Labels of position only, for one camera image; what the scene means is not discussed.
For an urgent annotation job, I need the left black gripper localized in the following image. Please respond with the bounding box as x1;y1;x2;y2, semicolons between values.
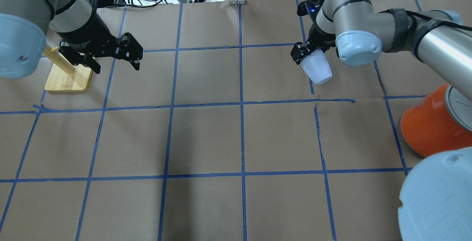
58;31;143;74

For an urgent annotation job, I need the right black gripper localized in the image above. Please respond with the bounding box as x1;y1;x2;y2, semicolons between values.
290;0;337;65

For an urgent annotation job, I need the light blue plastic cup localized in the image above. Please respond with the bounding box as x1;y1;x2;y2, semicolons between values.
300;49;333;85

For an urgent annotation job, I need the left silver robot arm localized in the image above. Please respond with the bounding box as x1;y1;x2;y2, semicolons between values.
0;0;143;79

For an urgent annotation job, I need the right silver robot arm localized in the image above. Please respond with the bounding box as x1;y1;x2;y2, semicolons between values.
291;0;472;241

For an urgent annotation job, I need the wooden cup rack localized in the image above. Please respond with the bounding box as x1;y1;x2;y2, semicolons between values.
43;44;93;92

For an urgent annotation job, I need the large orange can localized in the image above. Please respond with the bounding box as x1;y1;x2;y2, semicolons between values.
400;84;472;157

